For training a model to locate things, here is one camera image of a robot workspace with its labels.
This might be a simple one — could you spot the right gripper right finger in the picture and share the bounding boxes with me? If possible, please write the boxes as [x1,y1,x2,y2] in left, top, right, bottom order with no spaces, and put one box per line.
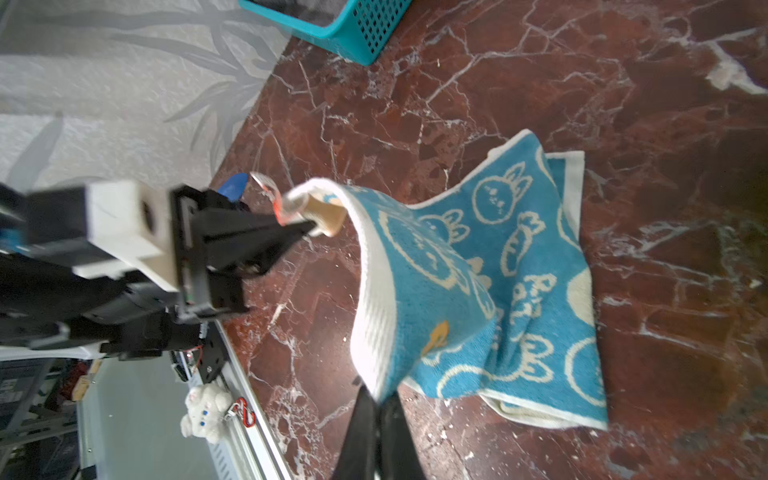
[379,392,426,480]

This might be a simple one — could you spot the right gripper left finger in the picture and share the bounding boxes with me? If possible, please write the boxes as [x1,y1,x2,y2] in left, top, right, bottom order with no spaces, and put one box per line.
[331,385,379,480]

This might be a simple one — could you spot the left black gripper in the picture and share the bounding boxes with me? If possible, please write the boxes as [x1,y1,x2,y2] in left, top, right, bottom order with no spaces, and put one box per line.
[169,185,316,324]

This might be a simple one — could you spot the teal patterned towel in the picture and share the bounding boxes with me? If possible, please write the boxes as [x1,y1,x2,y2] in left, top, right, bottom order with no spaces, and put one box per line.
[284,130,609,430]

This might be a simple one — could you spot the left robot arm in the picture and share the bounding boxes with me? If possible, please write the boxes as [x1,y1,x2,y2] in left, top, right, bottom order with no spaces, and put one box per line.
[1,180,314,360]

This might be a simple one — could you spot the white plush toy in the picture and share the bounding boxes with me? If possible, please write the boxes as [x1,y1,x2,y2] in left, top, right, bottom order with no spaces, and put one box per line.
[180,383,233,444]

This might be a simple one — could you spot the teal plastic basket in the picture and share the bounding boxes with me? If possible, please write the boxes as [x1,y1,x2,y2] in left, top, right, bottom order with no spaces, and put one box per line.
[239,0,411,66]

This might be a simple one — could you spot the blue handled scoop tool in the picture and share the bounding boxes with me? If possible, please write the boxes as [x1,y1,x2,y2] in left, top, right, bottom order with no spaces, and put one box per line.
[217,173,249,203]

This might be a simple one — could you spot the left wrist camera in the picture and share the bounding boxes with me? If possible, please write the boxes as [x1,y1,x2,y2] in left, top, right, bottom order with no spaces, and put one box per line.
[1,180,180,292]

